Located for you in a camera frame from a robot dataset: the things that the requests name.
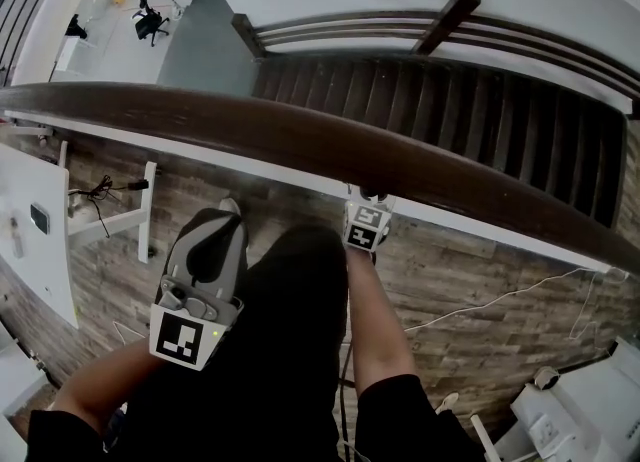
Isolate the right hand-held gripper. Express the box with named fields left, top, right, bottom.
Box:
left=341, top=182, right=398, bottom=255

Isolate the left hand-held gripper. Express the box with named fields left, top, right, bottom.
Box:
left=147, top=211, right=248, bottom=373

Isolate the dark wooden handrail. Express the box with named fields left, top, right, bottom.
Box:
left=0, top=80, right=640, bottom=279

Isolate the person's left forearm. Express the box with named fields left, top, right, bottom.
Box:
left=52, top=337, right=166, bottom=421

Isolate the person's right forearm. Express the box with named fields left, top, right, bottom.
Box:
left=344, top=244, right=419, bottom=399

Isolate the brown wooden staircase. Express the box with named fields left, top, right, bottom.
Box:
left=252, top=57, right=630, bottom=230

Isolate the black smartphone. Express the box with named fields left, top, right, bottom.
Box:
left=29, top=203, right=51, bottom=235

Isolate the white desk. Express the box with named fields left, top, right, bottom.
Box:
left=0, top=142, right=81, bottom=331

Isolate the brown wooden stair balustrade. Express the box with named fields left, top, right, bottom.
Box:
left=230, top=0, right=640, bottom=119

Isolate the person's right white shoe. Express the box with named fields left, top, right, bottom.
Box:
left=434, top=392, right=460, bottom=415

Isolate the black office chair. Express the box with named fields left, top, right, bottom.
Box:
left=131, top=0, right=170, bottom=48

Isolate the white round device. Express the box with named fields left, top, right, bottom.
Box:
left=532, top=365, right=562, bottom=393

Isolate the white power strip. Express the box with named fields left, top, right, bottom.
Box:
left=528, top=413, right=561, bottom=451

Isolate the white equipment box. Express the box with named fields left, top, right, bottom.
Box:
left=509, top=334, right=640, bottom=462

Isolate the white desk leg frame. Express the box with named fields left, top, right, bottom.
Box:
left=64, top=159, right=159, bottom=265

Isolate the black cable bundle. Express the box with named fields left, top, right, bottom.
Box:
left=68, top=174, right=151, bottom=240

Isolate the white floor cable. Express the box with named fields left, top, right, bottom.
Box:
left=402, top=264, right=630, bottom=342

